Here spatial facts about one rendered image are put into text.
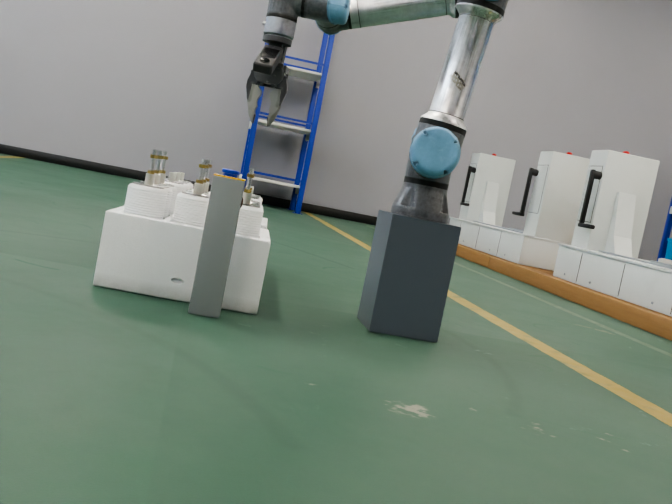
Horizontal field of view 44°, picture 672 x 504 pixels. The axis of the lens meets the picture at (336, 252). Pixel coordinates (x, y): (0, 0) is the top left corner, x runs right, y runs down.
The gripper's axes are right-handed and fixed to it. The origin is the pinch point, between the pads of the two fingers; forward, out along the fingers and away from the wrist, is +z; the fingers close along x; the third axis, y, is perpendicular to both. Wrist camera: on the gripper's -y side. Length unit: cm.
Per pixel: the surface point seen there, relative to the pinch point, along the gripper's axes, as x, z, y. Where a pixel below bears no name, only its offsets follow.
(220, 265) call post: -0.9, 34.5, -20.2
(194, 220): 10.1, 27.0, -5.8
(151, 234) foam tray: 18.4, 31.9, -10.3
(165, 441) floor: -14, 46, -104
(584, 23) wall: -194, -204, 701
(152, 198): 20.6, 23.7, -7.3
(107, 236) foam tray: 28.1, 34.2, -12.0
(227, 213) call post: -0.3, 22.8, -20.3
